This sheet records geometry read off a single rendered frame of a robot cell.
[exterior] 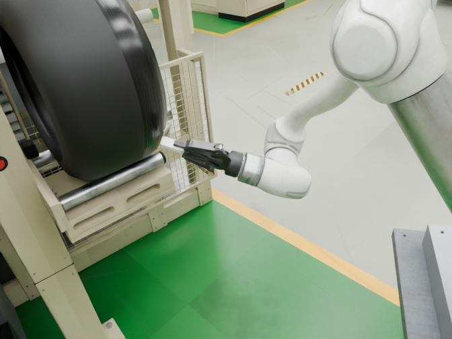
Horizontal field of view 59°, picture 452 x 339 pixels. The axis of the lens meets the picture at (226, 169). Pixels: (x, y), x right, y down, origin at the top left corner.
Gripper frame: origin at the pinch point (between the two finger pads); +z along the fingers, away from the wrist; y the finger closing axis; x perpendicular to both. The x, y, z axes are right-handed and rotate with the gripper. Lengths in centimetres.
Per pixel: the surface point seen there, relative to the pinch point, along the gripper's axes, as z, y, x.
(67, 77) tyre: 25.6, -22.5, -6.0
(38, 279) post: 29, 42, -36
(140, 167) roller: 7.9, 14.1, -2.1
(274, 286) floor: -64, 89, -3
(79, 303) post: 16, 59, -38
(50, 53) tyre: 30.3, -25.2, -3.1
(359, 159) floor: -117, 108, 105
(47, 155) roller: 39.6, 28.0, -0.6
